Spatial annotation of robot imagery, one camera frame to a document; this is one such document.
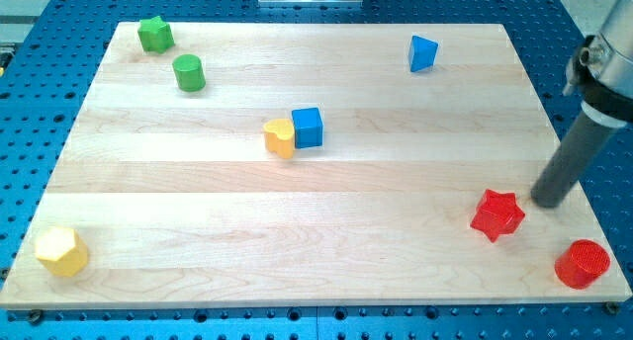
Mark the red cylinder block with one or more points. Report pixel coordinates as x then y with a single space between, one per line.
582 264

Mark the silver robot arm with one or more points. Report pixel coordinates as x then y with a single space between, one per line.
601 68

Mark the red star block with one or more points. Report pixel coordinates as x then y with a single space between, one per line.
497 214

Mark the green star block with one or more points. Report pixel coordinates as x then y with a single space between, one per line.
155 35

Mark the blue cube block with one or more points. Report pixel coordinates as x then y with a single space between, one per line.
308 127

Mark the yellow heart block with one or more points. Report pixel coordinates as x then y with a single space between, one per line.
279 135

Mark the wooden board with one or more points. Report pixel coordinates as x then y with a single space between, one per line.
181 205

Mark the blue triangle block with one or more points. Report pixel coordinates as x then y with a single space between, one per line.
422 53

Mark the green cylinder block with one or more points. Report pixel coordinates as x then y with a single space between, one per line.
189 72

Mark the yellow hexagon block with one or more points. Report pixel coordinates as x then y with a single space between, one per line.
62 251

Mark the grey pusher rod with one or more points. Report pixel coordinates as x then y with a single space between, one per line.
578 149

